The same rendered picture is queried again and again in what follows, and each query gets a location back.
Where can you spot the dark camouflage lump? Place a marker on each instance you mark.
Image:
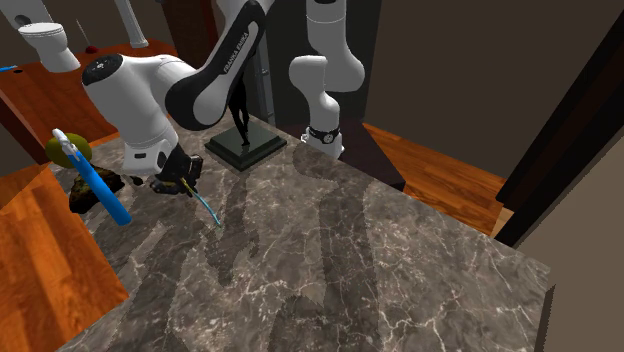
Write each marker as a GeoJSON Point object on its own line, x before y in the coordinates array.
{"type": "Point", "coordinates": [85, 195]}

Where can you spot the white pedestal post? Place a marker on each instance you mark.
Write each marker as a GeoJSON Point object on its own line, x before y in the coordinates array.
{"type": "Point", "coordinates": [132, 27]}

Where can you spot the dark door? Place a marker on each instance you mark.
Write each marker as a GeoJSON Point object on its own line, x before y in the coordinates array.
{"type": "Point", "coordinates": [560, 141]}

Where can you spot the blue spray bottle white nozzle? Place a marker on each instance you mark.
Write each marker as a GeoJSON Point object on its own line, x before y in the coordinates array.
{"type": "Point", "coordinates": [100, 190]}

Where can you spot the black figure on dark base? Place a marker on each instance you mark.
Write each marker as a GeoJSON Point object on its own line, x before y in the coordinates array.
{"type": "Point", "coordinates": [246, 146]}

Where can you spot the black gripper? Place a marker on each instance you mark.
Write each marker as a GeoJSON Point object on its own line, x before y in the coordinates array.
{"type": "Point", "coordinates": [178, 168]}

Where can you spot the white toilet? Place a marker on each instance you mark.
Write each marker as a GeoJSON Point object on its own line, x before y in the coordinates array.
{"type": "Point", "coordinates": [51, 46]}

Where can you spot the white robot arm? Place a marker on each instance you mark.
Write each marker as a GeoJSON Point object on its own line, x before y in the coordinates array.
{"type": "Point", "coordinates": [141, 97]}

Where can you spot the olive green round fruit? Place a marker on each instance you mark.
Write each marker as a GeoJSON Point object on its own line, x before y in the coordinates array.
{"type": "Point", "coordinates": [61, 153]}

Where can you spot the red plunger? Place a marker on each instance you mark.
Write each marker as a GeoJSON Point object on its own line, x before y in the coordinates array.
{"type": "Point", "coordinates": [91, 49]}

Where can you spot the thin light blue stick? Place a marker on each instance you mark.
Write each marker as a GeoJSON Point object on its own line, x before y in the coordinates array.
{"type": "Point", "coordinates": [207, 207]}

